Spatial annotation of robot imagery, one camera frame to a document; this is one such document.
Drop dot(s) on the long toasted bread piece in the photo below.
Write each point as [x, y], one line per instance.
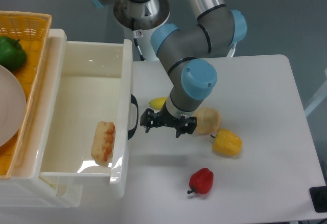
[103, 142]

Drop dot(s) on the white plastic drawer cabinet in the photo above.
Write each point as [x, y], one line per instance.
[25, 188]

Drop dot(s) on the black device at table edge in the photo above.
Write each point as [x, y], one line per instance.
[318, 197]

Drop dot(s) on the white drawer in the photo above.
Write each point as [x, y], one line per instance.
[95, 85]

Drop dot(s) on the round bread roll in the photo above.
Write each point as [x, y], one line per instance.
[208, 120]

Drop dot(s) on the green bell pepper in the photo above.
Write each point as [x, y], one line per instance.
[13, 55]

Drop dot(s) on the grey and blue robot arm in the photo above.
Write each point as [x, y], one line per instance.
[181, 53]

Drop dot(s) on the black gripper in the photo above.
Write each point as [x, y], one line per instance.
[150, 119]

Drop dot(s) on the yellow bell pepper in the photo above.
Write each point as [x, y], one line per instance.
[227, 142]

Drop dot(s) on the yellow woven basket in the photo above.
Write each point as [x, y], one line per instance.
[32, 29]

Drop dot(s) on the red bell pepper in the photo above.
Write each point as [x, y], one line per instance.
[201, 182]

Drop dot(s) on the beige round plate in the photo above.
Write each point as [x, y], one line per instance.
[13, 103]

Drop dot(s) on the yellow banana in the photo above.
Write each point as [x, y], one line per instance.
[157, 103]

